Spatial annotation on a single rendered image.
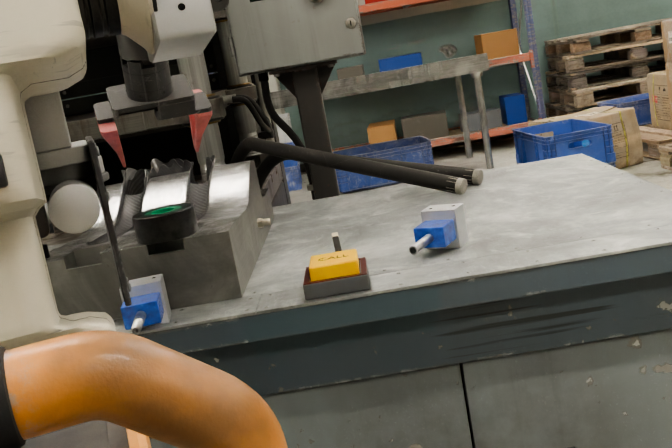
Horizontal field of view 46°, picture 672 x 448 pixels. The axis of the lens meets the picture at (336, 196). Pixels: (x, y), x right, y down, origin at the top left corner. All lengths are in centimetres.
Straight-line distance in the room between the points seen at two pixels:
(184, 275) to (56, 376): 76
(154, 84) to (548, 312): 57
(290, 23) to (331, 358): 100
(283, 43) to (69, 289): 95
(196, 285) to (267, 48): 92
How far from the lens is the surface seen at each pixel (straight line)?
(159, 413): 30
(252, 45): 187
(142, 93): 102
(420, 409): 108
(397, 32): 776
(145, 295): 99
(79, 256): 112
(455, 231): 108
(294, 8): 186
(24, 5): 61
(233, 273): 103
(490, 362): 107
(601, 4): 813
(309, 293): 97
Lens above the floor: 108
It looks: 10 degrees down
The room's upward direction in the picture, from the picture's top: 10 degrees counter-clockwise
